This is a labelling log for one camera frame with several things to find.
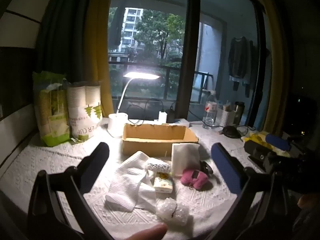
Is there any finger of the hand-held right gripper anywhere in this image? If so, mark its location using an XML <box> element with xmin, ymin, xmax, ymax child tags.
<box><xmin>244</xmin><ymin>140</ymin><xmax>273</xmax><ymax>173</ymax></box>
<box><xmin>265</xmin><ymin>133</ymin><xmax>292</xmax><ymax>151</ymax></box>

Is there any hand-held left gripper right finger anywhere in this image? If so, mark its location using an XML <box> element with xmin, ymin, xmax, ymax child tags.
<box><xmin>205</xmin><ymin>142</ymin><xmax>304</xmax><ymax>240</ymax></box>

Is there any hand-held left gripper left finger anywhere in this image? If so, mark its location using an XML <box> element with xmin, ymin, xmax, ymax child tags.
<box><xmin>26</xmin><ymin>142</ymin><xmax>113</xmax><ymax>240</ymax></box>

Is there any pink plush toy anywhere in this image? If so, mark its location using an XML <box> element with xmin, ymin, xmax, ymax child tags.
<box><xmin>180</xmin><ymin>169</ymin><xmax>209</xmax><ymax>192</ymax></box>

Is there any white fine-weave towel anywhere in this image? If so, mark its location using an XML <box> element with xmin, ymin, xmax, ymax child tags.
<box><xmin>105</xmin><ymin>151</ymin><xmax>157</xmax><ymax>212</ymax></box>

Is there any white waffle cloth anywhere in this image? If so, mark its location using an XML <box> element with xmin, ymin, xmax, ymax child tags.
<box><xmin>171</xmin><ymin>142</ymin><xmax>200</xmax><ymax>176</ymax></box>

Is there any brown cardboard box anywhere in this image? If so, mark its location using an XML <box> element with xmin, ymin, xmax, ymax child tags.
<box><xmin>122</xmin><ymin>124</ymin><xmax>199</xmax><ymax>157</ymax></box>

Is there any person's right hand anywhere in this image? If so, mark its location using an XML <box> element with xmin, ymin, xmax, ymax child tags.
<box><xmin>297</xmin><ymin>192</ymin><xmax>320</xmax><ymax>209</ymax></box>

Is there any person's left hand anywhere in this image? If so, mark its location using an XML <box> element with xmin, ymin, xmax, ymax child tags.
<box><xmin>119</xmin><ymin>223</ymin><xmax>168</xmax><ymax>240</ymax></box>

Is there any yellow plastic bag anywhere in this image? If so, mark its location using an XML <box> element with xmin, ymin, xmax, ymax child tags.
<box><xmin>244</xmin><ymin>131</ymin><xmax>290</xmax><ymax>155</ymax></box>

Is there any black round object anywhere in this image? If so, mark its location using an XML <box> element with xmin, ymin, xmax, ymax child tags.
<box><xmin>222</xmin><ymin>125</ymin><xmax>242</xmax><ymax>138</ymax></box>

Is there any white embossed table cover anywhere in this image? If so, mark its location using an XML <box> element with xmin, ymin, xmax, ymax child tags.
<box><xmin>0</xmin><ymin>122</ymin><xmax>275</xmax><ymax>240</ymax></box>

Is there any steel thermos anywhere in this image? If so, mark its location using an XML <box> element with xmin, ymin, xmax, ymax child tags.
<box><xmin>234</xmin><ymin>102</ymin><xmax>245</xmax><ymax>125</ymax></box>

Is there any white desk lamp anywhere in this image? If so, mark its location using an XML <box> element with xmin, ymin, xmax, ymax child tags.
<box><xmin>107</xmin><ymin>71</ymin><xmax>160</xmax><ymax>138</ymax></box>

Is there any white perforated holder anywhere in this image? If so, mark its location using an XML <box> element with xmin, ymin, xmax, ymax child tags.
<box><xmin>220</xmin><ymin>105</ymin><xmax>235</xmax><ymax>128</ymax></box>

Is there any white paper cup pack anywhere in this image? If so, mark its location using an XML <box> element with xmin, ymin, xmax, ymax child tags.
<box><xmin>66</xmin><ymin>81</ymin><xmax>103</xmax><ymax>142</ymax></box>

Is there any clear water bottle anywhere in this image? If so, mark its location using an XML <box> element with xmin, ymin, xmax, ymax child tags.
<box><xmin>202</xmin><ymin>91</ymin><xmax>217</xmax><ymax>130</ymax></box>

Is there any green paper cup pack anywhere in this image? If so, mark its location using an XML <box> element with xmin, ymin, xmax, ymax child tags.
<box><xmin>32</xmin><ymin>71</ymin><xmax>72</xmax><ymax>147</ymax></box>

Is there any white power strip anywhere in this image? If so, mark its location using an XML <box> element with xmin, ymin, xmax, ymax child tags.
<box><xmin>155</xmin><ymin>119</ymin><xmax>190</xmax><ymax>128</ymax></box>

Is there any bubble wrap piece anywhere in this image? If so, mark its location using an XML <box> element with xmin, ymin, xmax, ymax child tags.
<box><xmin>156</xmin><ymin>197</ymin><xmax>189</xmax><ymax>225</ymax></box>

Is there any yellow curtain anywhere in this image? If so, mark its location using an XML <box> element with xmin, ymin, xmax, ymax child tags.
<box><xmin>85</xmin><ymin>0</ymin><xmax>116</xmax><ymax>115</ymax></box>
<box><xmin>257</xmin><ymin>0</ymin><xmax>290</xmax><ymax>135</ymax></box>

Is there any hanging grey sweater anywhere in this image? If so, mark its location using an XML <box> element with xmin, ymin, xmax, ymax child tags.
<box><xmin>228</xmin><ymin>37</ymin><xmax>252</xmax><ymax>84</ymax></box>

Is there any balcony railing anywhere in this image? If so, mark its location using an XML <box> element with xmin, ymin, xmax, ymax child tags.
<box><xmin>109</xmin><ymin>61</ymin><xmax>213</xmax><ymax>103</ymax></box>

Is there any dark green curtain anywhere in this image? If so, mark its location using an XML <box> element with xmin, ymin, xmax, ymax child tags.
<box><xmin>35</xmin><ymin>0</ymin><xmax>100</xmax><ymax>83</ymax></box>

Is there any dark garment outside window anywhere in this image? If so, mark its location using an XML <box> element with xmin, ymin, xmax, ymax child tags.
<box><xmin>110</xmin><ymin>0</ymin><xmax>128</xmax><ymax>47</ymax></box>

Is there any black power cable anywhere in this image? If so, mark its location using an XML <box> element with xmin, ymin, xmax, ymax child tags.
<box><xmin>187</xmin><ymin>110</ymin><xmax>225</xmax><ymax>128</ymax></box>

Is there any black charger cable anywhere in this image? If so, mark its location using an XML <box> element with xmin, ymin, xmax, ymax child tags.
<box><xmin>126</xmin><ymin>99</ymin><xmax>165</xmax><ymax>125</ymax></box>

